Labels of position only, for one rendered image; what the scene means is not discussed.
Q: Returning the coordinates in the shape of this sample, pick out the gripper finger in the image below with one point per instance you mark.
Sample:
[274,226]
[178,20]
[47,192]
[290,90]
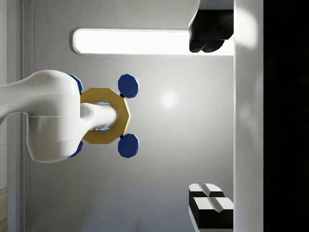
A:
[212,29]
[212,212]

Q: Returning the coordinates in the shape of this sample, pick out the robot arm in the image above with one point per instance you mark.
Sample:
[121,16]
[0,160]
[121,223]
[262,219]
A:
[53,116]

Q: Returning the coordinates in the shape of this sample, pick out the drone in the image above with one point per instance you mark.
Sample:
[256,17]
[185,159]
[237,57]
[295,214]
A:
[120,108]

